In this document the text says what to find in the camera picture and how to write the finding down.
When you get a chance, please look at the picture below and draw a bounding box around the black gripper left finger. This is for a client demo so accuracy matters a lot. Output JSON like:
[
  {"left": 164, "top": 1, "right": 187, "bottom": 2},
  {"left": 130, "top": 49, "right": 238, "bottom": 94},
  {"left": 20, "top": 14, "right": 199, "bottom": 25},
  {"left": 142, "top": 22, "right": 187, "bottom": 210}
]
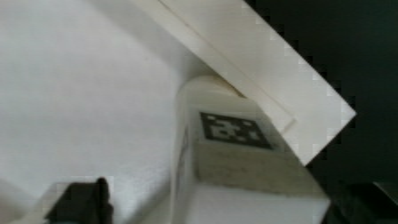
[{"left": 45, "top": 177, "right": 114, "bottom": 224}]

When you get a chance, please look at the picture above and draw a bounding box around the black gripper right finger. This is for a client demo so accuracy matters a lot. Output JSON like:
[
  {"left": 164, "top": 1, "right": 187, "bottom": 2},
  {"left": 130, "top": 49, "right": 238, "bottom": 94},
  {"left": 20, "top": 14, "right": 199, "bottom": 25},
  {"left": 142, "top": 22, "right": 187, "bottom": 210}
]
[{"left": 322, "top": 182, "right": 398, "bottom": 224}]

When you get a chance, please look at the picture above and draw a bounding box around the white leg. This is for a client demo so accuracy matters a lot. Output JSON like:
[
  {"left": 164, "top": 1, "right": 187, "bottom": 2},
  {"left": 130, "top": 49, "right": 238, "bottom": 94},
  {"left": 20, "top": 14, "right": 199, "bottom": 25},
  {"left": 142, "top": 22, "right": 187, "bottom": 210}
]
[{"left": 171, "top": 75, "right": 331, "bottom": 224}]

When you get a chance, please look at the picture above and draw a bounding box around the white square table top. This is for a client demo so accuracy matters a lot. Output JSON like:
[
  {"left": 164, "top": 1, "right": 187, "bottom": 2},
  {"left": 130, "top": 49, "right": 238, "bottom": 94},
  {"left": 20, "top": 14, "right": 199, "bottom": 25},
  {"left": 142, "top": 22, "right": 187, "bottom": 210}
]
[{"left": 0, "top": 0, "right": 299, "bottom": 224}]

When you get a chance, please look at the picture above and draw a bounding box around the white right fence piece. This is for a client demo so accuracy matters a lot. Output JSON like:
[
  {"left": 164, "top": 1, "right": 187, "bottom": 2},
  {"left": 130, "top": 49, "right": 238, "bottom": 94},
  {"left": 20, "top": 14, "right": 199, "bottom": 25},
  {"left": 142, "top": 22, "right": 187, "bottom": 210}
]
[{"left": 160, "top": 0, "right": 356, "bottom": 162}]

